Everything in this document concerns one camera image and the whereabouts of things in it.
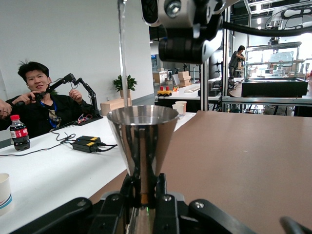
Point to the light wooden box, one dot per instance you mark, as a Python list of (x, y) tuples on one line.
[(112, 107)]

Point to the colourful puzzle cube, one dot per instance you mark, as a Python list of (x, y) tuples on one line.
[(175, 88)]

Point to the seated person in black jacket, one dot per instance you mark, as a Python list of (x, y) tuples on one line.
[(48, 112)]

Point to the aluminium frame rail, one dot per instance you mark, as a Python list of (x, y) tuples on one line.
[(268, 100)]

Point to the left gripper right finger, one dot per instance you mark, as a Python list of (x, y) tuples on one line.
[(170, 214)]

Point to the small cola bottle red cap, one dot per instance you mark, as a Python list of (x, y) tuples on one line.
[(20, 136)]

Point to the brown cardboard box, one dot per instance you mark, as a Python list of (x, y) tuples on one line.
[(183, 74), (185, 82)]

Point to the green potted plant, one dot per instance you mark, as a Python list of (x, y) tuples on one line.
[(118, 84)]

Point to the black base with circuit board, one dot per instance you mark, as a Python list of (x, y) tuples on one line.
[(84, 119)]

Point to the black power adapter yellow label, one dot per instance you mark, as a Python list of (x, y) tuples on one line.
[(89, 139), (84, 147)]

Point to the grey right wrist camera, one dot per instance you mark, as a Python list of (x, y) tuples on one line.
[(150, 11)]

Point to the black rectangular platform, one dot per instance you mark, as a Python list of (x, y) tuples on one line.
[(273, 89)]

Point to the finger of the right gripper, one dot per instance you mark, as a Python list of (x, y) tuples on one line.
[(182, 50)]

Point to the steel double-cone jigger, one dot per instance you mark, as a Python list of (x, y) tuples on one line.
[(143, 136)]

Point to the brown table mat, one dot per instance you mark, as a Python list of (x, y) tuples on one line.
[(243, 158)]

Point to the neighbouring cell white robot arm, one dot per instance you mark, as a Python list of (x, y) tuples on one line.
[(275, 17)]

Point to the white washing machine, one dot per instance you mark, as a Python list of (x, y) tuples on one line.
[(169, 75)]

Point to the aluminium frame post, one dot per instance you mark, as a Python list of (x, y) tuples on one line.
[(204, 92), (226, 80)]

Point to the white striped paper cup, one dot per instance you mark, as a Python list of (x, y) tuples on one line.
[(176, 108), (184, 106), (5, 195)]

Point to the long white desk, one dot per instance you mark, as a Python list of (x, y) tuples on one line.
[(48, 170)]

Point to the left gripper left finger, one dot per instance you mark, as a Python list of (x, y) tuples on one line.
[(107, 214)]

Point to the yellow box with red buttons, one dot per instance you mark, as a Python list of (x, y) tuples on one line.
[(164, 93)]

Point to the standing person striped shirt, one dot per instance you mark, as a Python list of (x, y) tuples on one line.
[(234, 61)]

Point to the white desk with keyboard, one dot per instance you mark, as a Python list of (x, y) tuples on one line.
[(190, 95)]

